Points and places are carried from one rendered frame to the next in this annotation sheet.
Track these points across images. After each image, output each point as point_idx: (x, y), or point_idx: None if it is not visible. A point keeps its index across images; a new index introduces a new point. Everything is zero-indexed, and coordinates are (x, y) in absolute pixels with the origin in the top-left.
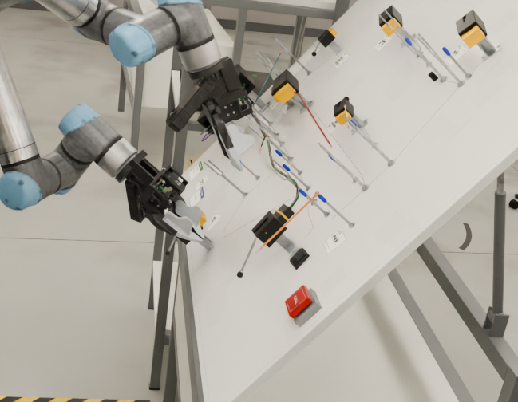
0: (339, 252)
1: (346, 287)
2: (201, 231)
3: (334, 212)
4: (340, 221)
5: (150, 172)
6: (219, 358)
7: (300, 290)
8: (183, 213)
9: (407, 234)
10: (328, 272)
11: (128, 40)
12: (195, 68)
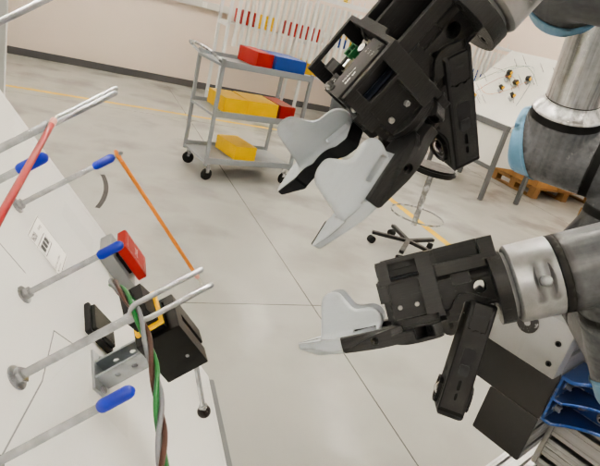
0: (54, 226)
1: (72, 199)
2: (309, 342)
3: (13, 272)
4: (20, 242)
5: (447, 259)
6: (203, 422)
7: (129, 247)
8: (358, 331)
9: None
10: (77, 242)
11: None
12: None
